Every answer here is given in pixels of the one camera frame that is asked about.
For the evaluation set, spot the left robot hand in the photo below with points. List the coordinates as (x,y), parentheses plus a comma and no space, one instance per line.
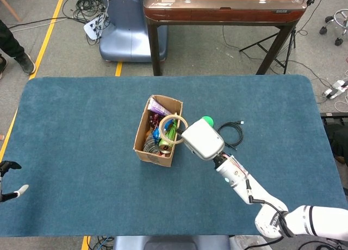
(8,165)

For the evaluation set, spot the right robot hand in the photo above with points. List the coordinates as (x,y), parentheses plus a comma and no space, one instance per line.
(202,141)

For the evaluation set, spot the green ball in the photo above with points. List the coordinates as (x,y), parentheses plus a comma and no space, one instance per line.
(210,121)

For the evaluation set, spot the yellow tape roll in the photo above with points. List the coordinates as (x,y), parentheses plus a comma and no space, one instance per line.
(168,142)

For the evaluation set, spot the blue-grey own robot base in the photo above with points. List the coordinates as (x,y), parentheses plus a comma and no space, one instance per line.
(171,243)

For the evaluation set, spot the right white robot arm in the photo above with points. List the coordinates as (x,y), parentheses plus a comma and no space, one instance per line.
(244,182)

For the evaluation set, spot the brown cardboard box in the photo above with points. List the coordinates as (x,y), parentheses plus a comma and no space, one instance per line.
(152,157)

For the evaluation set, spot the black-and-white striped cloth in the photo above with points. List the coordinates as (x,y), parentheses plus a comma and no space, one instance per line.
(149,145)

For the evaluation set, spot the green drink can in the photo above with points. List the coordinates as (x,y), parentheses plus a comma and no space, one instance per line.
(166,148)

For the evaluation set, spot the blue snack bag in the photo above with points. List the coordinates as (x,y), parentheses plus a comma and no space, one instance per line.
(156,134)

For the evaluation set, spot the dark red grape bunch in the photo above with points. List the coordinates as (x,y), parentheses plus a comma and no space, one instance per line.
(153,119)

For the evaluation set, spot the purple snack packet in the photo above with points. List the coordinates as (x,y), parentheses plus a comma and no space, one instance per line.
(156,107)

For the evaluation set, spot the blue felt table mat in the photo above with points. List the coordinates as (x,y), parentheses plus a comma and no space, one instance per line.
(81,130)

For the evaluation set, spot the grey shoe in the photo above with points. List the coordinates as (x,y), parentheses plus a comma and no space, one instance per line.
(25,63)
(2,66)

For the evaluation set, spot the clear plastic bag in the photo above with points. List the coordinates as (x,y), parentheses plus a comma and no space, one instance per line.
(244,243)

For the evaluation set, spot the person's black trouser leg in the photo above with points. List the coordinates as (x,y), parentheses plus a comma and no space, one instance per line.
(9,40)

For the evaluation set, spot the brown mahjong table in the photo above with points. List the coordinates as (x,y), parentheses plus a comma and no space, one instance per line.
(217,15)

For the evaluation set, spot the black bag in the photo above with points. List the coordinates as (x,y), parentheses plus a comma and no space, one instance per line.
(337,136)

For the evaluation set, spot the black tripod stand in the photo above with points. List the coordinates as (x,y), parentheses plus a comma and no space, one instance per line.
(293,40)

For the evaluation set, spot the white power strip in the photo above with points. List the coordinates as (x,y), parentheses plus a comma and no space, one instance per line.
(335,88)
(91,30)

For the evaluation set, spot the wooden-legged chair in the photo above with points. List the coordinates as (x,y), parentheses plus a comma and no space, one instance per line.
(11,6)

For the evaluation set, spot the chrome stool caster base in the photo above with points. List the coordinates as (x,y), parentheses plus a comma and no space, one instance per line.
(341,17)

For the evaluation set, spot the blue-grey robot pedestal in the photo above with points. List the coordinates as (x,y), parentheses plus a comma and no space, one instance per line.
(127,38)

